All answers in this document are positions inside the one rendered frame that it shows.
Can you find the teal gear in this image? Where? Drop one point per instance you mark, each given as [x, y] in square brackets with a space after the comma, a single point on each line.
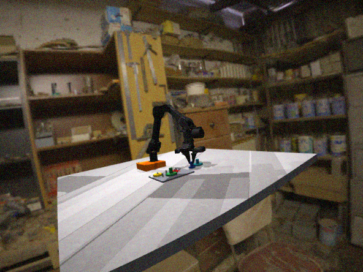
[197, 163]

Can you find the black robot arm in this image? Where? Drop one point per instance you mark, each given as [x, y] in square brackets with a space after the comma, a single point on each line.
[191, 130]

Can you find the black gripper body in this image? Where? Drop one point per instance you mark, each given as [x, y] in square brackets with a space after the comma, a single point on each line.
[199, 149]

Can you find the green gear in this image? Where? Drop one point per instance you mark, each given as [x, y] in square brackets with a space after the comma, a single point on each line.
[171, 173]

